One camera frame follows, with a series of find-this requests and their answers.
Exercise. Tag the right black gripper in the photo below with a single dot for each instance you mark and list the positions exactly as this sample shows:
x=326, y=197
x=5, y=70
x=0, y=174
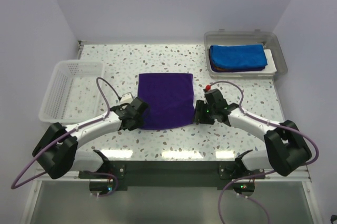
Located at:
x=198, y=113

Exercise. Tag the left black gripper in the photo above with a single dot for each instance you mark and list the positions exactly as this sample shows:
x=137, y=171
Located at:
x=138, y=123

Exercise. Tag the purple towel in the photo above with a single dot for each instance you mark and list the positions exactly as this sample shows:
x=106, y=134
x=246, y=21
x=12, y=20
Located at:
x=170, y=97
x=237, y=70

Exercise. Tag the blue towel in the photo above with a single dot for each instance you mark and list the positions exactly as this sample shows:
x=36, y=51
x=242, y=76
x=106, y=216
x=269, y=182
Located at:
x=238, y=57

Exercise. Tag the brown towel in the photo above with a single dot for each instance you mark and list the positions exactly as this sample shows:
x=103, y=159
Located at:
x=216, y=69

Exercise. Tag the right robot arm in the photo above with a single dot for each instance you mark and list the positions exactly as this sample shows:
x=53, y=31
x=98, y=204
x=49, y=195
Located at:
x=285, y=148

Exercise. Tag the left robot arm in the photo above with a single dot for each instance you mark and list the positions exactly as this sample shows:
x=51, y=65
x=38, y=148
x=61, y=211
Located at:
x=58, y=150

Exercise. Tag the white plastic laundry basket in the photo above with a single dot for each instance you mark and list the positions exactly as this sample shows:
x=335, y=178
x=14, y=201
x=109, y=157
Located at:
x=72, y=95

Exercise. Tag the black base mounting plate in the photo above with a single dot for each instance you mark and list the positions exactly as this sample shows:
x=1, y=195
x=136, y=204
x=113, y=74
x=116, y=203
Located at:
x=215, y=174

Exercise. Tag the white folded towel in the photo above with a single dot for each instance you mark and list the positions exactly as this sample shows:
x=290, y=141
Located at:
x=270, y=68

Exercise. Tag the clear plastic bin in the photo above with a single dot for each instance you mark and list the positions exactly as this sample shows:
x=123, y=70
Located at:
x=267, y=39

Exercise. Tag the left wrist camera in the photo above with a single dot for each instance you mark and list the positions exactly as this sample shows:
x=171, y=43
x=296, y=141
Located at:
x=126, y=98

